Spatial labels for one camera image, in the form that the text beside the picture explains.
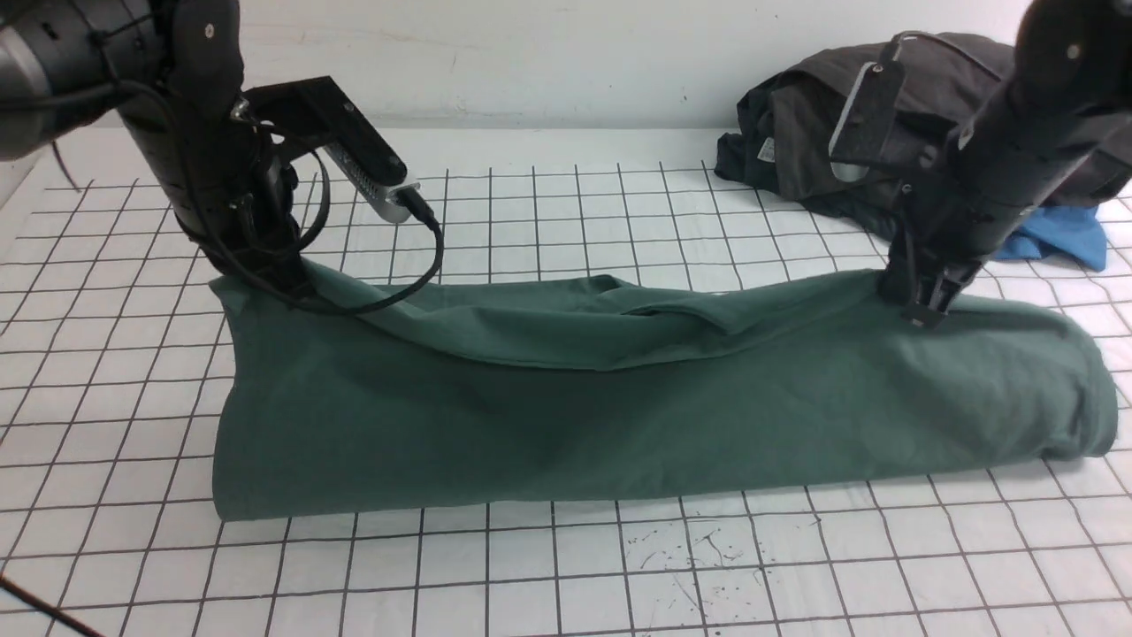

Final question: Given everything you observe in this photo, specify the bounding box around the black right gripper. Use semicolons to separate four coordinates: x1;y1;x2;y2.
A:
877;221;983;329

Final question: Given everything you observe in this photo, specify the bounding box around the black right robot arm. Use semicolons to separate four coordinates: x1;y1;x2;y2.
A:
878;1;1131;329

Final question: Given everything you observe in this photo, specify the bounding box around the green long-sleeve top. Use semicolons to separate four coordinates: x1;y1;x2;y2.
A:
211;270;1120;520

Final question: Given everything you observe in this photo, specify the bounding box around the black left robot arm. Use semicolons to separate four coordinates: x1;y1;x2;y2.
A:
1;1;314;299

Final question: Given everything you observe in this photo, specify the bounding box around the white grid-pattern table cloth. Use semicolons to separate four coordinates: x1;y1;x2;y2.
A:
1;128;1131;636

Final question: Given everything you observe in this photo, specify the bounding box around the blue crumpled garment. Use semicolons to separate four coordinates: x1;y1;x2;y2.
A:
994;206;1108;272

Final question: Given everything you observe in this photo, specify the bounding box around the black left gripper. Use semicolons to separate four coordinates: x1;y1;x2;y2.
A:
168;150;314;301

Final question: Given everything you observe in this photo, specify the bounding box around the dark grey crumpled garment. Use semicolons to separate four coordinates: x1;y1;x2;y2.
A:
715;23;1129;255

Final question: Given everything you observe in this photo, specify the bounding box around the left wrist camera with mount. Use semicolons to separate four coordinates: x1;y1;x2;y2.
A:
242;76;432;225

